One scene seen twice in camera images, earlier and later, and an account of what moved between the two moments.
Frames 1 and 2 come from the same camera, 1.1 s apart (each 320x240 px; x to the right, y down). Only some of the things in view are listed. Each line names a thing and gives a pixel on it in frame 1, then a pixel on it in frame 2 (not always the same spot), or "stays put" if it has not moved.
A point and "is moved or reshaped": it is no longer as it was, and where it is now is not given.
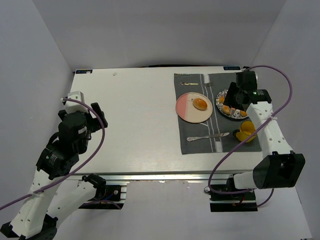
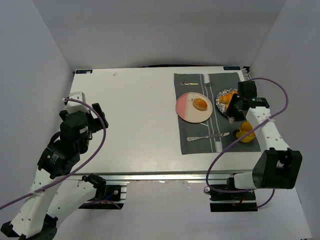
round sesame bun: [200, 104] stays put
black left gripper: [94, 119] stays put
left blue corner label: [82, 71] stays put
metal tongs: [232, 110] is moved or reshaped
